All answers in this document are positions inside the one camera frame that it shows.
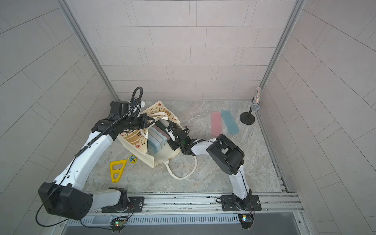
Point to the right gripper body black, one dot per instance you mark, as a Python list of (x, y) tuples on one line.
[(176, 143)]

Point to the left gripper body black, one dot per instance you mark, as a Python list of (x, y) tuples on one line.
[(136, 123)]

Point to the pink translucent pencil case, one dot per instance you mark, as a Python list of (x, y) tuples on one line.
[(216, 124)]

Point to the teal translucent pencil case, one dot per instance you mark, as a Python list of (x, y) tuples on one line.
[(230, 122)]

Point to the pale mint pencil case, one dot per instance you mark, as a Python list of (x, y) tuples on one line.
[(158, 136)]

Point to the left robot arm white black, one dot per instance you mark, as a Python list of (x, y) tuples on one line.
[(65, 196)]

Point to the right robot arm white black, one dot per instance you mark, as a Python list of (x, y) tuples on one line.
[(228, 156)]

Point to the dark green pencil case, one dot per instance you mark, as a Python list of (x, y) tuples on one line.
[(163, 127)]

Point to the grey teal pencil case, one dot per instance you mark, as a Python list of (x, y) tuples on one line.
[(153, 146)]

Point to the small round yellow sticker toy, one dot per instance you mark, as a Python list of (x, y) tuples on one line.
[(132, 159)]

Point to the yellow triangular plastic tool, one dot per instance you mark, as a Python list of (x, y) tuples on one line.
[(116, 169)]

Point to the glitter microphone on stand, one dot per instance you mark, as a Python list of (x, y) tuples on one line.
[(248, 118)]

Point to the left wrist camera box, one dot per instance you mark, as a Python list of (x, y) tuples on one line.
[(119, 108)]

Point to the left circuit board with wires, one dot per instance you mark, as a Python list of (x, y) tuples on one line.
[(118, 223)]

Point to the circuit board with wires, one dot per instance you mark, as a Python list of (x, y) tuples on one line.
[(118, 223), (246, 220)]

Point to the right circuit board with wires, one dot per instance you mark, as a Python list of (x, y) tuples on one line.
[(246, 220)]

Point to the aluminium mounting rail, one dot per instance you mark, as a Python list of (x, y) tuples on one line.
[(180, 203)]

